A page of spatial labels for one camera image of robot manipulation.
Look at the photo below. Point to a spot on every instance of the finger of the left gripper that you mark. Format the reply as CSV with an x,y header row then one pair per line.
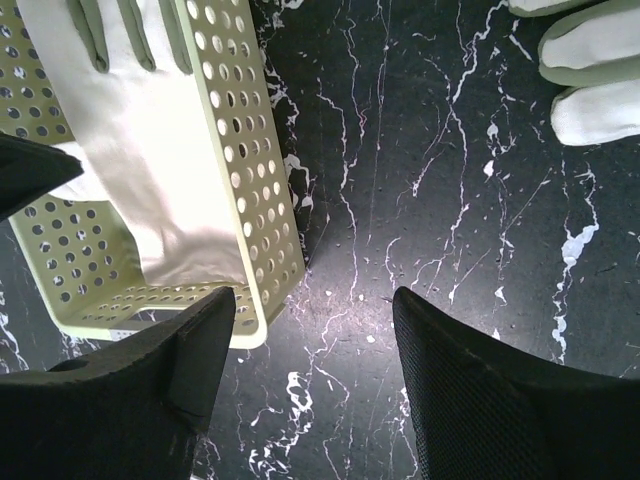
x,y
29,170

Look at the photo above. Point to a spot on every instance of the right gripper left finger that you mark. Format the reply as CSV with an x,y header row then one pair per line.
x,y
132,410

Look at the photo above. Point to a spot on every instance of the yellow-green storage basket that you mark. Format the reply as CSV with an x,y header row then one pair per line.
x,y
82,256

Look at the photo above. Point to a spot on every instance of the white grey glove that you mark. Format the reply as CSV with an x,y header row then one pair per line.
x,y
122,75

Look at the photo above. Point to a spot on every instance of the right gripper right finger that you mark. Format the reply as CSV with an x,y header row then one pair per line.
x,y
482,409

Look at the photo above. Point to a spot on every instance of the white work glove far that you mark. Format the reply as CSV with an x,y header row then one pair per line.
x,y
593,51

